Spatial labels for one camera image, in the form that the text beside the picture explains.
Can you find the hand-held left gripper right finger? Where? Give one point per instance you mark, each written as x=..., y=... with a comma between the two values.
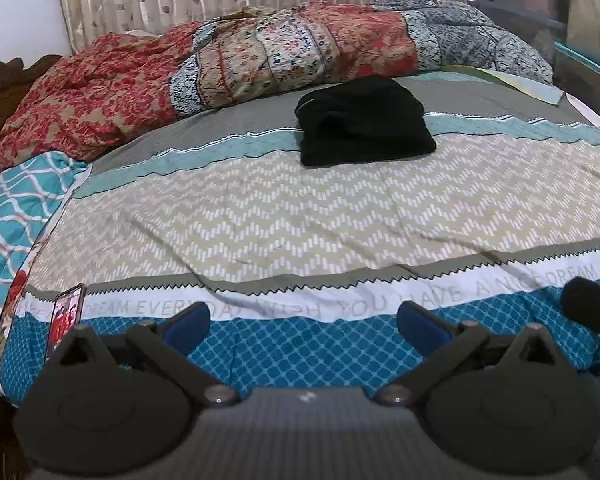
x=420, y=325

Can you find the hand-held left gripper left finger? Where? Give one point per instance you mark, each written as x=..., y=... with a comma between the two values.
x=190, y=322

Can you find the black pants with zipper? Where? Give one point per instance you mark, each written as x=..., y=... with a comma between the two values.
x=360, y=130

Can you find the smartphone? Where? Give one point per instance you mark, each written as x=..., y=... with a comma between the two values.
x=65, y=315

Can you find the teal lattice pillow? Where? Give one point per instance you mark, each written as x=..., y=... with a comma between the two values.
x=10, y=210

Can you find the cream green cloth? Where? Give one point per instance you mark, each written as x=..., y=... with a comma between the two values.
x=530, y=87

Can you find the red floral patchwork quilt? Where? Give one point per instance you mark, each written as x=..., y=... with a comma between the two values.
x=105, y=90

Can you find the clear plastic storage bin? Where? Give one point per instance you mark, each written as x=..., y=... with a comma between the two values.
x=590, y=15

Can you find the carved wooden headboard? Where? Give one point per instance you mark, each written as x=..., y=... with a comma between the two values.
x=0, y=90

